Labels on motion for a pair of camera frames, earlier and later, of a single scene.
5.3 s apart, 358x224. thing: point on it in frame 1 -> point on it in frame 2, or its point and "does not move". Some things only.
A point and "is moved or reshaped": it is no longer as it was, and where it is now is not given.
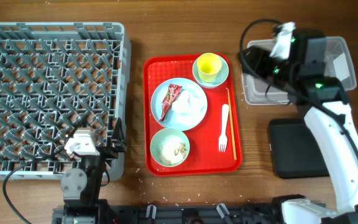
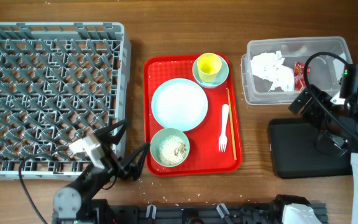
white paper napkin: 189,101 is moved or reshaped
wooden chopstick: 234,149 does not move
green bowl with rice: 169,147 does not move
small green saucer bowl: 220,77 does not move
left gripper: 117,139 -> 115,165
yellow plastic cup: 209,65 does not move
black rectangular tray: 294,150 does not move
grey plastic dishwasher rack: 40,82 does not move
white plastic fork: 223,139 does not move
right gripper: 255,58 -> 322,98
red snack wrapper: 173,93 is moved or reshaped
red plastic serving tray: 215,143 does not move
